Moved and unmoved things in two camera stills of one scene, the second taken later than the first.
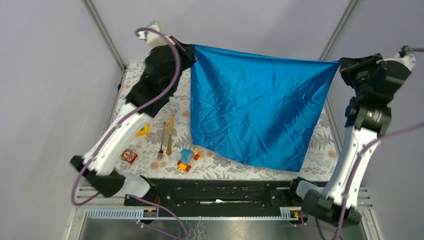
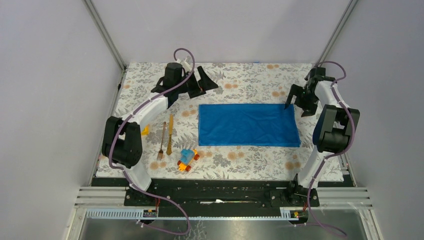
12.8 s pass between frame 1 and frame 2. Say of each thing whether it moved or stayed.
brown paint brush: stayed
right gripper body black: moved
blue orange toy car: stayed
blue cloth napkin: moved
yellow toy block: stayed
